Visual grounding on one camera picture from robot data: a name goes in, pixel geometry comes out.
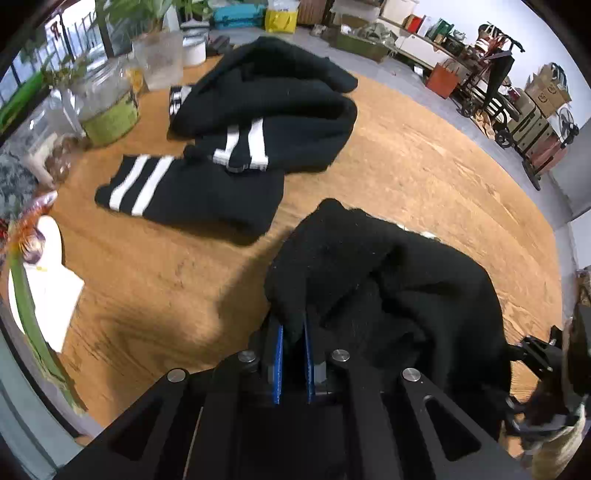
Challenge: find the clear plastic container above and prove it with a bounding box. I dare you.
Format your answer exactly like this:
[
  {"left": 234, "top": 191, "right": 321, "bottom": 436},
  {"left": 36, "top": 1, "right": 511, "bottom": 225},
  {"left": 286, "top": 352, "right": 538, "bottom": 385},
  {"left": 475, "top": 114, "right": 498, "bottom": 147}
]
[{"left": 133, "top": 31, "right": 185, "bottom": 92}]

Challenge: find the orange bin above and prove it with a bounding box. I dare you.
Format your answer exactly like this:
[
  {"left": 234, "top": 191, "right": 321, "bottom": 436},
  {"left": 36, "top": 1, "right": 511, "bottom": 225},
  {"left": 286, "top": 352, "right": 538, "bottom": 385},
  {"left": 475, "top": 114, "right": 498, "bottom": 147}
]
[{"left": 426, "top": 62, "right": 462, "bottom": 100}]

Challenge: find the glass jar with green label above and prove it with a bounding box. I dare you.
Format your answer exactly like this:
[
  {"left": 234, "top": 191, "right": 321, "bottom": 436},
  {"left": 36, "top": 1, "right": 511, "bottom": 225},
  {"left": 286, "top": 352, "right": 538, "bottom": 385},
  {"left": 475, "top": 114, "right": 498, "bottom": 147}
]
[{"left": 76, "top": 58, "right": 141, "bottom": 148}]

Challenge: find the white paper sheet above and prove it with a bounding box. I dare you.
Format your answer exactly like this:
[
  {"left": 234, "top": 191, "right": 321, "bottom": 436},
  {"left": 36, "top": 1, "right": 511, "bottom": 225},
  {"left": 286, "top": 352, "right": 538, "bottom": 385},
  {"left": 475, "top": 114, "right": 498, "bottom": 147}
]
[{"left": 9, "top": 216, "right": 85, "bottom": 354}]

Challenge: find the orange flower plant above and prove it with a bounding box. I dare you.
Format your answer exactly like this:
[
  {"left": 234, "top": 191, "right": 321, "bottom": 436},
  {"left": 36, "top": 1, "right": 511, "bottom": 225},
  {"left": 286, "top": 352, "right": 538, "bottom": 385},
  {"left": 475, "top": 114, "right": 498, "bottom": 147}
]
[{"left": 7, "top": 191, "right": 88, "bottom": 411}]

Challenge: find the white low cabinet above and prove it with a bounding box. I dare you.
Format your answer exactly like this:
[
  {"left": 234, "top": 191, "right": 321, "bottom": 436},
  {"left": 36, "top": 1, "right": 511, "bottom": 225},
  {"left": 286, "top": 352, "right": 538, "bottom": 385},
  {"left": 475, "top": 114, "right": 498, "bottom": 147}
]
[{"left": 376, "top": 17, "right": 467, "bottom": 70}]

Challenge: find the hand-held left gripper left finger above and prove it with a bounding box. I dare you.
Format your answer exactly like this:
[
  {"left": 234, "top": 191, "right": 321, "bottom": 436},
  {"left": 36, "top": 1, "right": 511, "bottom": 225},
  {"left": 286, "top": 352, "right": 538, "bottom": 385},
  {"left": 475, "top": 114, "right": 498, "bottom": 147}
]
[{"left": 55, "top": 318, "right": 284, "bottom": 480}]

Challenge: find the yellow bag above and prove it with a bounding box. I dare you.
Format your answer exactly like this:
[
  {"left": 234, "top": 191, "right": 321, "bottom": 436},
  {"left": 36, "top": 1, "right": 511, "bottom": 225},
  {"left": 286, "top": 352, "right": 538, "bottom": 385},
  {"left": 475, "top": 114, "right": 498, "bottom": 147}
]
[{"left": 264, "top": 8, "right": 299, "bottom": 34}]

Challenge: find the plain black sweater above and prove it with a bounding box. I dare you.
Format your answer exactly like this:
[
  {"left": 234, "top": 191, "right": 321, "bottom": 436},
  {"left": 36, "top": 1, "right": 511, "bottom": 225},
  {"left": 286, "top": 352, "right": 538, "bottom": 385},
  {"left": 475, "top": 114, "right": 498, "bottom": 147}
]
[{"left": 264, "top": 198, "right": 514, "bottom": 441}]

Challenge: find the grey camouflage cloth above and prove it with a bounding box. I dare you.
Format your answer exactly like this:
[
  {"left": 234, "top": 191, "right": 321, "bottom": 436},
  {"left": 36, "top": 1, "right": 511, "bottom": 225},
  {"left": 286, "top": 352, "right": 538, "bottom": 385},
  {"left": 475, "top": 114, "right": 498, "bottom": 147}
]
[{"left": 0, "top": 154, "right": 38, "bottom": 219}]

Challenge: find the black iron cart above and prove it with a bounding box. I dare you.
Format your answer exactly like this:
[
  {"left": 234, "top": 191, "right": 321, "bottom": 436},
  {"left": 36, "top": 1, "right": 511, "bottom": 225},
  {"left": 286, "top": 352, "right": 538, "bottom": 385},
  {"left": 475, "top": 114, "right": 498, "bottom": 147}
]
[{"left": 455, "top": 23, "right": 580, "bottom": 191}]

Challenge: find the small white paper tag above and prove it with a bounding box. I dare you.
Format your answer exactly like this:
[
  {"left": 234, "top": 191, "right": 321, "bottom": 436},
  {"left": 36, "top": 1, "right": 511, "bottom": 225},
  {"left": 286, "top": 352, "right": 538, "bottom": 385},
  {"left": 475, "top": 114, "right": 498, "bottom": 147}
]
[{"left": 397, "top": 224, "right": 439, "bottom": 241}]

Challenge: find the crumpled black white-striped sweater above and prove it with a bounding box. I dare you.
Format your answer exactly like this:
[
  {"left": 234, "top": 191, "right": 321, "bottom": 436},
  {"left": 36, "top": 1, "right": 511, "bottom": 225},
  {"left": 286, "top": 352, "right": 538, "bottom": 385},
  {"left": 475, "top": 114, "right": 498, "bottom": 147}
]
[{"left": 167, "top": 36, "right": 359, "bottom": 175}]

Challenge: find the white round pot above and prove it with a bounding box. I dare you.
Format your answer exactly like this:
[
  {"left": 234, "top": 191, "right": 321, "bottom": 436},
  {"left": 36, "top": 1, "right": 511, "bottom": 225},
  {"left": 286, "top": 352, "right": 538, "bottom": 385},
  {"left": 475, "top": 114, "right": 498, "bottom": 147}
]
[{"left": 182, "top": 34, "right": 208, "bottom": 68}]

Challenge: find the person's right forearm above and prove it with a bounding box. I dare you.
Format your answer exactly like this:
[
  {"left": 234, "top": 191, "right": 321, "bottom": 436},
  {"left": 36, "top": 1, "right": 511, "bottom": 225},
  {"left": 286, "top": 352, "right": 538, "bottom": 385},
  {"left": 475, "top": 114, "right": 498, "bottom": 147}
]
[{"left": 531, "top": 413, "right": 588, "bottom": 480}]

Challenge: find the folded black white-striped sweater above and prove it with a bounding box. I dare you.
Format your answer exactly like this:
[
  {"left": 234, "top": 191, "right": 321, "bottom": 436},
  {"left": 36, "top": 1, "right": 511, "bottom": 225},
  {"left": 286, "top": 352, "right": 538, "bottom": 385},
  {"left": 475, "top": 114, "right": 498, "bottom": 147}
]
[{"left": 94, "top": 154, "right": 286, "bottom": 246}]

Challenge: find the green crate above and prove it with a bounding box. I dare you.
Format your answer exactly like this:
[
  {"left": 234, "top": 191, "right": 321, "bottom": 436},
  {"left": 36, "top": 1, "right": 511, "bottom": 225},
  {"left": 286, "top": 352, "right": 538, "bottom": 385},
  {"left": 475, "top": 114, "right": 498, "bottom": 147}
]
[{"left": 336, "top": 28, "right": 389, "bottom": 64}]

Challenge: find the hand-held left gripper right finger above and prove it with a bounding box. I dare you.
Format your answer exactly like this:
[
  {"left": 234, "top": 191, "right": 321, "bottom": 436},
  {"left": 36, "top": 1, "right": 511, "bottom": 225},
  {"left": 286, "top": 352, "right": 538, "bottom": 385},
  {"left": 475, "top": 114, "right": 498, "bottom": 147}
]
[{"left": 302, "top": 319, "right": 533, "bottom": 480}]

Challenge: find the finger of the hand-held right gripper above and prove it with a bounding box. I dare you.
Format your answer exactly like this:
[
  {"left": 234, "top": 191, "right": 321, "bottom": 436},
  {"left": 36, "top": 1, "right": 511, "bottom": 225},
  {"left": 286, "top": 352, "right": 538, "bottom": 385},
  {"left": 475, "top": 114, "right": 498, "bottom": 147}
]
[{"left": 505, "top": 336, "right": 563, "bottom": 372}]

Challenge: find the cardboard box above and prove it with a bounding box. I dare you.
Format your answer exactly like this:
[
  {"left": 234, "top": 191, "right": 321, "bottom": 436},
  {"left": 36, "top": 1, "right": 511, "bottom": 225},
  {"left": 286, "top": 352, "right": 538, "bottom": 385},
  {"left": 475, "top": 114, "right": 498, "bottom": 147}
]
[{"left": 524, "top": 64, "right": 573, "bottom": 118}]

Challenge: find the green leafy plant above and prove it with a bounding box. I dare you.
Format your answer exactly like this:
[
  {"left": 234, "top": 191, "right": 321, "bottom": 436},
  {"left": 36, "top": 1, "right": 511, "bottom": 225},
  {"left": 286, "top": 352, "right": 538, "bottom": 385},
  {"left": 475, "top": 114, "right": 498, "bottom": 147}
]
[{"left": 98, "top": 0, "right": 212, "bottom": 29}]

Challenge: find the teal case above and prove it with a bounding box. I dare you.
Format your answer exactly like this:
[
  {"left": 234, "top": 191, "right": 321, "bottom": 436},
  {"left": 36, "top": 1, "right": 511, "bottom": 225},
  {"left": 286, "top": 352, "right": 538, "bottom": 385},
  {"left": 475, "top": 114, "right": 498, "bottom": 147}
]
[{"left": 211, "top": 4, "right": 267, "bottom": 29}]

